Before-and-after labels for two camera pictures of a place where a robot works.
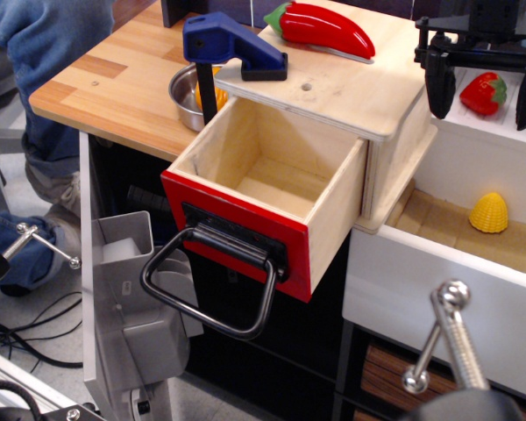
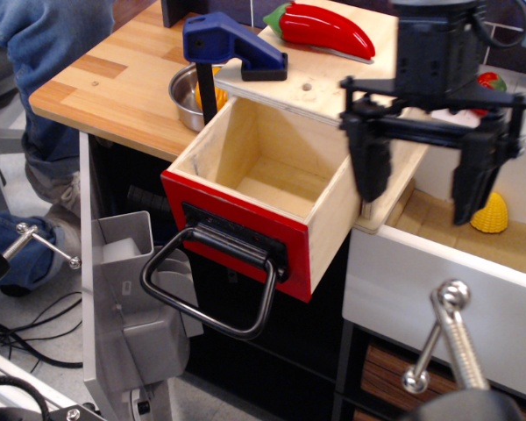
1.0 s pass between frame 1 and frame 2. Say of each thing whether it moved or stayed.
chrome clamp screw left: stayed
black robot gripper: moved
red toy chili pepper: stayed
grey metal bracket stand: stayed
